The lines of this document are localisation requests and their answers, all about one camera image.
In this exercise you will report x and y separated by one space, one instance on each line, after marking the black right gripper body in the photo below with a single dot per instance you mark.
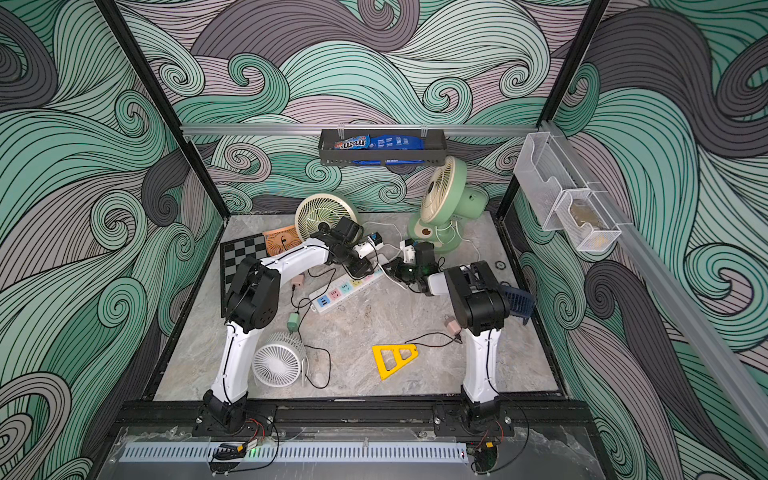
410 271

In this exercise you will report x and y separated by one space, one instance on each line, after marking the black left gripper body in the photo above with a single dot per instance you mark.
351 260

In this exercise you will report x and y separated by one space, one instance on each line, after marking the white multicolour power strip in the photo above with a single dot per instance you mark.
343 288

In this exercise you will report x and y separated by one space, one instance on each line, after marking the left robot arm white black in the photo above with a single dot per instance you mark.
252 302

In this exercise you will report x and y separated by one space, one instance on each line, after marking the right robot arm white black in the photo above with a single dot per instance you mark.
479 307

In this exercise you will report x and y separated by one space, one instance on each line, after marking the cream green round fan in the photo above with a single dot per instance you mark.
322 208

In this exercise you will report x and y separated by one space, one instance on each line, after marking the white round desk fan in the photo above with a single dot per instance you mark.
280 359

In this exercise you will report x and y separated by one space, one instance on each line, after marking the green usb charger adapter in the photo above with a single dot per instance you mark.
294 321

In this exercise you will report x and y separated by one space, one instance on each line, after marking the yellow triangle ruler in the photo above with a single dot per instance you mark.
390 359

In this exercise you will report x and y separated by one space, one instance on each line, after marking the blue candy packet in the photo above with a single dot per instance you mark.
383 142

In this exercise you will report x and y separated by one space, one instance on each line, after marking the black grey chessboard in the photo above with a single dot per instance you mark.
232 252

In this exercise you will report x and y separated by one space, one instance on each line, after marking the green pedestal desk fan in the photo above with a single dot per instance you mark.
447 200

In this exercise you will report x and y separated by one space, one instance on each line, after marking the black wall shelf tray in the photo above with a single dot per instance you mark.
434 152

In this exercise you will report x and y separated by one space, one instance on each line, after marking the clear plastic wall bin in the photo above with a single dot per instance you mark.
560 198

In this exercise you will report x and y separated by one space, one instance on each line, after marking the white perforated cable duct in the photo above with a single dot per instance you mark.
302 452

